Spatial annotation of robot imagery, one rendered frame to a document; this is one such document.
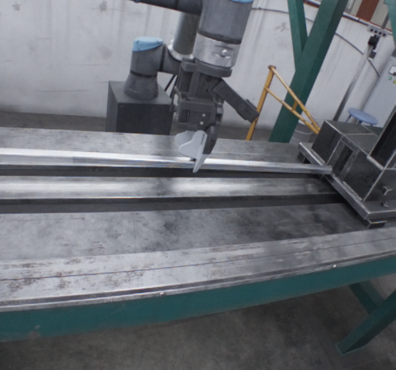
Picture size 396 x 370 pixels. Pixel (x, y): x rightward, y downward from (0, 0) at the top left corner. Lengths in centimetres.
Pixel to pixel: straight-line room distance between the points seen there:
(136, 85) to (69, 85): 125
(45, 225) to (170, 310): 24
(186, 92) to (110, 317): 39
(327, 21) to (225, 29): 95
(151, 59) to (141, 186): 72
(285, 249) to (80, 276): 34
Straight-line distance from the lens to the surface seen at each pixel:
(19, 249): 50
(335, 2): 140
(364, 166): 76
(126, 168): 66
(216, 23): 48
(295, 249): 57
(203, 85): 52
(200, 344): 126
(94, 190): 59
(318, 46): 140
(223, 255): 50
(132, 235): 51
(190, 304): 52
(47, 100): 252
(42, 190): 59
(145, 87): 125
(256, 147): 89
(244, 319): 137
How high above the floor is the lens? 112
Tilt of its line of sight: 33 degrees down
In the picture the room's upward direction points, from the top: 16 degrees clockwise
